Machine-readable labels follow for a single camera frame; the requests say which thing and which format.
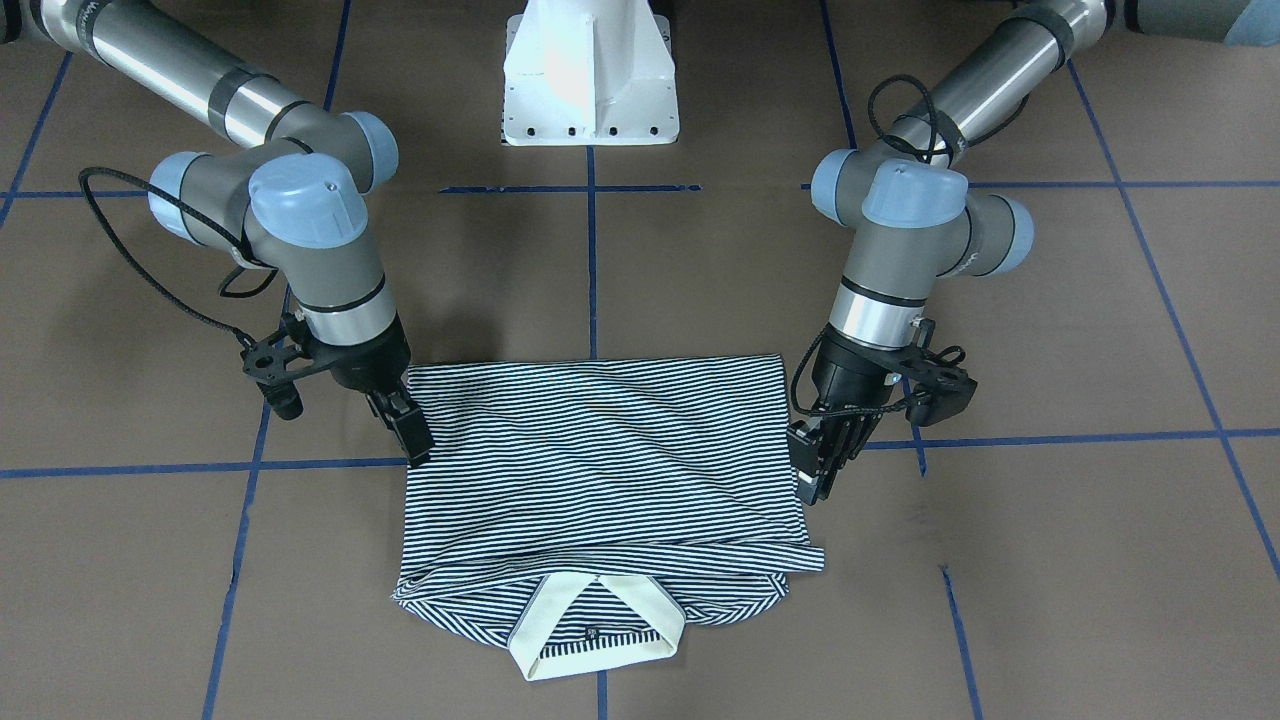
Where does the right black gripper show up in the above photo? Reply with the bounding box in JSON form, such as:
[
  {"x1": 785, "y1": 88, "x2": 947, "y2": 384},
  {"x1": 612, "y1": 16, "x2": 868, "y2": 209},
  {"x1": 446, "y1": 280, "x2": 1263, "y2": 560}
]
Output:
[{"x1": 325, "y1": 315, "x2": 435, "y2": 469}]

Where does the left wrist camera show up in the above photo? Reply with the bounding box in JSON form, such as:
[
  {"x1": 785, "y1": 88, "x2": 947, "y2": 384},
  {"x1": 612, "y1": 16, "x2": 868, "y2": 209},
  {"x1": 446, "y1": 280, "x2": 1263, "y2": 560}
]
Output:
[{"x1": 893, "y1": 318, "x2": 978, "y2": 427}]

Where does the striped polo shirt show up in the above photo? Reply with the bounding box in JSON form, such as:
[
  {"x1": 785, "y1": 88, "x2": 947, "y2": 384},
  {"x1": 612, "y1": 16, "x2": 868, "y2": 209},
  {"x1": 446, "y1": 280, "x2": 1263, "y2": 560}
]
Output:
[{"x1": 390, "y1": 355, "x2": 826, "y2": 682}]

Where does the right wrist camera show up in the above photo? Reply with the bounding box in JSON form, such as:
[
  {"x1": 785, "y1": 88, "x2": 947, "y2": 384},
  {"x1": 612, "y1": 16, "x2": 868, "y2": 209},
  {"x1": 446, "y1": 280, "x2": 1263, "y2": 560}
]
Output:
[{"x1": 239, "y1": 313, "x2": 320, "y2": 421}]

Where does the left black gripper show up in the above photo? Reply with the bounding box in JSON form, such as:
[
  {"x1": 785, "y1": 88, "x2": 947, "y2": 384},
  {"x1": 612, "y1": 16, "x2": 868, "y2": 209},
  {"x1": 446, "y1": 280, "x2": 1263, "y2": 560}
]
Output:
[{"x1": 787, "y1": 325, "x2": 906, "y2": 505}]

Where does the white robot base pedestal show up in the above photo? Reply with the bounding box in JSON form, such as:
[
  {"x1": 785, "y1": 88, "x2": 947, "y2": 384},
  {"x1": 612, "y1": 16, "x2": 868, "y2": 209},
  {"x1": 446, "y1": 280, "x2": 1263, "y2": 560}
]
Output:
[{"x1": 500, "y1": 1, "x2": 681, "y2": 147}]

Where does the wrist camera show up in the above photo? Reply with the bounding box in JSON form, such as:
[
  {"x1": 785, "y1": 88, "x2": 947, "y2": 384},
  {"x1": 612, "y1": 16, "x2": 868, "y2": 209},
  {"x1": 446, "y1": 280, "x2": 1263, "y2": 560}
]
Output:
[
  {"x1": 893, "y1": 318, "x2": 978, "y2": 427},
  {"x1": 239, "y1": 313, "x2": 320, "y2": 421}
]

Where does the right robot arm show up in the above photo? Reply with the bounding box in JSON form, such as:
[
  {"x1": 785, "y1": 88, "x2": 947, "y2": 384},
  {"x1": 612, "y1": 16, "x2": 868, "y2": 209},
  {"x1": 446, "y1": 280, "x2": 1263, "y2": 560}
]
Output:
[{"x1": 3, "y1": 1, "x2": 434, "y2": 468}]

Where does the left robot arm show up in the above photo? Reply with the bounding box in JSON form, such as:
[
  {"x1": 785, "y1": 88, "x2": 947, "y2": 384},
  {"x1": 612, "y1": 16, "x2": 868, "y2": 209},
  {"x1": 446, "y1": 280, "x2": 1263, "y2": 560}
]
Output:
[{"x1": 788, "y1": 1, "x2": 1277, "y2": 505}]

